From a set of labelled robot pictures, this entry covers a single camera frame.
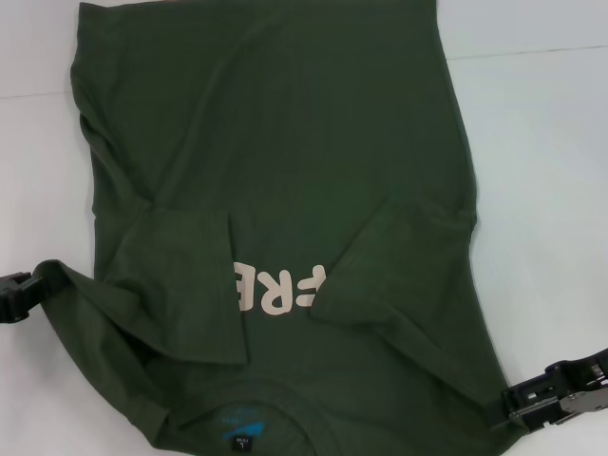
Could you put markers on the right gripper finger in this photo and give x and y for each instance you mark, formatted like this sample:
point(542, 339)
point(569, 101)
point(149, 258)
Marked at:
point(556, 411)
point(565, 385)

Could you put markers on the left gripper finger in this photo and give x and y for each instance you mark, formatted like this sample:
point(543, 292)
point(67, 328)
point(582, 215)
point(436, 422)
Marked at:
point(14, 276)
point(24, 297)

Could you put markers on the dark green FREE t-shirt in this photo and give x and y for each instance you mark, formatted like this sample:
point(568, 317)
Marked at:
point(285, 119)

